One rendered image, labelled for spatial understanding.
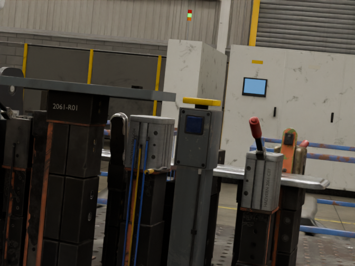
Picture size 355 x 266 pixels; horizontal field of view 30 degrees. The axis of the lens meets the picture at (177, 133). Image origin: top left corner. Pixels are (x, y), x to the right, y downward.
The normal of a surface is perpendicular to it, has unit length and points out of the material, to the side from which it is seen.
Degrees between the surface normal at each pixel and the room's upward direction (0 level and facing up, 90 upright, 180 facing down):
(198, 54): 90
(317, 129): 90
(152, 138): 90
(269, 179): 90
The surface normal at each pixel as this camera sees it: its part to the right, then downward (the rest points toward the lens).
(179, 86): -0.22, 0.03
